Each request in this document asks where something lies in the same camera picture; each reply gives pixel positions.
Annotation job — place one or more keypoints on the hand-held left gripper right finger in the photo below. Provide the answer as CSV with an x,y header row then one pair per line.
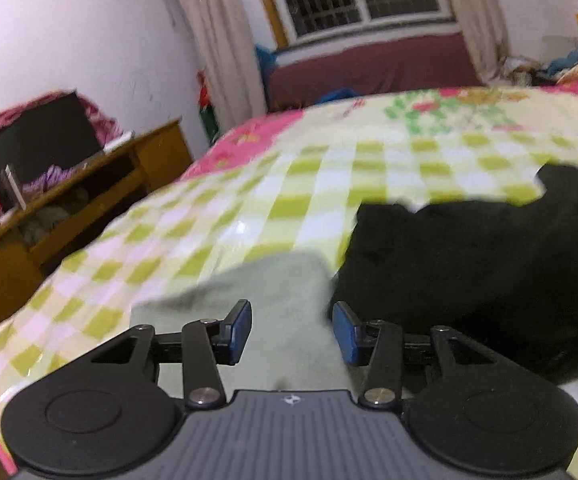
x,y
344,334

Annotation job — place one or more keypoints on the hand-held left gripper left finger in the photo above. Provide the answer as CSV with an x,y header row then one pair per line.
x,y
241,331

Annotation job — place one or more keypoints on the grey-green cloth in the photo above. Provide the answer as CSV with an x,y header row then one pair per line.
x,y
279,290

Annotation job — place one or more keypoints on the black pants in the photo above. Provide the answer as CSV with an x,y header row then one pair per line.
x,y
469,270

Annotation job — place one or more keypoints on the green checked floral bedsheet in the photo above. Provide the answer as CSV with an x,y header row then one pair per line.
x,y
269,195

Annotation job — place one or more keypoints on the pile of clothes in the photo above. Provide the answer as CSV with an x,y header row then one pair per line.
x,y
569,62

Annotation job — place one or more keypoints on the red and green hanging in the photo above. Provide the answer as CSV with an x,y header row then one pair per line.
x,y
209,110

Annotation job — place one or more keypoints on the white object on desk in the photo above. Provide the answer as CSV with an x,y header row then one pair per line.
x,y
119,141

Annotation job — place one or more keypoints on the beige curtain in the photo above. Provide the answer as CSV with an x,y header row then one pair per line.
x,y
219,60
479,20

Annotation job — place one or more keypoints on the blue cloth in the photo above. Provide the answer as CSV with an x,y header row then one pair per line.
x,y
341,95
265,62

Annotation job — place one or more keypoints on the purple patterned cloth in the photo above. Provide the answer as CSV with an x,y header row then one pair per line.
x,y
54,180

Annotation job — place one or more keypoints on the white-edged board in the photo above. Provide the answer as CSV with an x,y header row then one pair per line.
x,y
15,187

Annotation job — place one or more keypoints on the maroon sofa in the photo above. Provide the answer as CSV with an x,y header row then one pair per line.
x,y
369,65

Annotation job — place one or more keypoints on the black monitor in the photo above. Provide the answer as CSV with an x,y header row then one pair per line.
x,y
44,135

